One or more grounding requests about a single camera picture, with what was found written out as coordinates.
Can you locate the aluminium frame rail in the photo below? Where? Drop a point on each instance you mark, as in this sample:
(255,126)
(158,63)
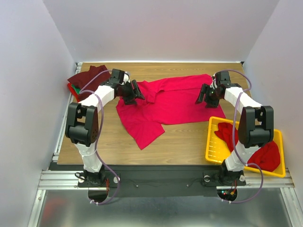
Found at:
(66,180)

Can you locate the red folded shirt bottom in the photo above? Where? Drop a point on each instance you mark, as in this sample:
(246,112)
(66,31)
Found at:
(73,92)

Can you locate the pink magenta t shirt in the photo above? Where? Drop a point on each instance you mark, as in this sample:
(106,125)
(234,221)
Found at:
(167,102)

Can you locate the green folded shirt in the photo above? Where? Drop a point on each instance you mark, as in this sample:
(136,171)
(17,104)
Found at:
(76,89)

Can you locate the yellow plastic tray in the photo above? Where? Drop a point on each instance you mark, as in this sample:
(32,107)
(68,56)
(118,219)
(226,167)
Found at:
(217,150)

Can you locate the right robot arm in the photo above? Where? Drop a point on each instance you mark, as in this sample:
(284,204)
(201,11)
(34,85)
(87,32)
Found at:
(255,129)

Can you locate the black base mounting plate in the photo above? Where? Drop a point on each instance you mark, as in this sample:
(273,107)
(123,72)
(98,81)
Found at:
(158,181)

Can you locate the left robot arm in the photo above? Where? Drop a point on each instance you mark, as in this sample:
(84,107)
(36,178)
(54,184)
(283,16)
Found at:
(85,121)

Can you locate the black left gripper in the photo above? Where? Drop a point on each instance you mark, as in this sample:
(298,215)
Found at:
(137,93)

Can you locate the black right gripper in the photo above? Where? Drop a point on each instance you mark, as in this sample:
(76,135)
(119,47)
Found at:
(207,95)

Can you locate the maroon folded shirt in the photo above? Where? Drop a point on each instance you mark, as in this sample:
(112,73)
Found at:
(81,79)

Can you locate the red shirt in tray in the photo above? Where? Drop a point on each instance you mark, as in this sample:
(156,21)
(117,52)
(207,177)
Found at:
(266,157)

